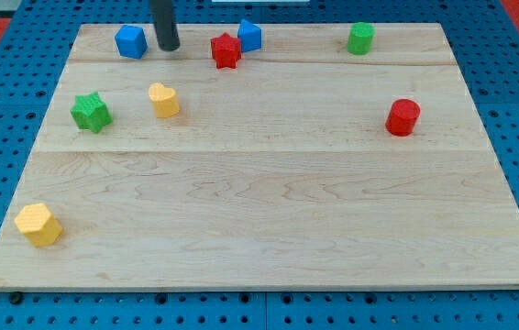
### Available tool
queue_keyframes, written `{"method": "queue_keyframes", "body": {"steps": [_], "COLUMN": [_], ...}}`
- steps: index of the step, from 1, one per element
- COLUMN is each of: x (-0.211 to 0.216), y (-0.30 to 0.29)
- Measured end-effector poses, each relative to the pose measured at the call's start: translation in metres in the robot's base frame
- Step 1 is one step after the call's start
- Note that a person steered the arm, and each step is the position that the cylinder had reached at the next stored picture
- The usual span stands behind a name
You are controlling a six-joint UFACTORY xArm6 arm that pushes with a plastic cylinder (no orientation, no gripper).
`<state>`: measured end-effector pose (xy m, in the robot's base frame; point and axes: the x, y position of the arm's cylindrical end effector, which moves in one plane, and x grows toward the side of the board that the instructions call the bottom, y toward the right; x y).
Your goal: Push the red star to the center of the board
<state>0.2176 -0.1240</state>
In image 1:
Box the wooden board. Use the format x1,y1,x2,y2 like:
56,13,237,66
0,23,519,292

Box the red star block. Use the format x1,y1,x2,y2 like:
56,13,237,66
210,32,241,69

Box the green star block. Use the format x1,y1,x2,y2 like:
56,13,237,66
71,92,113,134

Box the yellow heart block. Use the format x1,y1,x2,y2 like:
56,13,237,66
149,82,180,118

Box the blue triangular block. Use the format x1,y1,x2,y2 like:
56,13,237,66
237,19,262,52

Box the red cylinder block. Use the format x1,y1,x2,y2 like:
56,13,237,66
385,98,421,137

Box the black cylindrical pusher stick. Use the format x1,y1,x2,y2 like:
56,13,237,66
149,0,181,51

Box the green cylinder block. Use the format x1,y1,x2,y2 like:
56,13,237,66
347,22,375,55

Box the blue cube block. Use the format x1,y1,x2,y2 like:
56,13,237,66
115,25,148,60

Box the yellow hexagon block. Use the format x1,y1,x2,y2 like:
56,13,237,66
15,203,63,248

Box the blue perforated base mat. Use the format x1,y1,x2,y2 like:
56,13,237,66
0,0,519,329

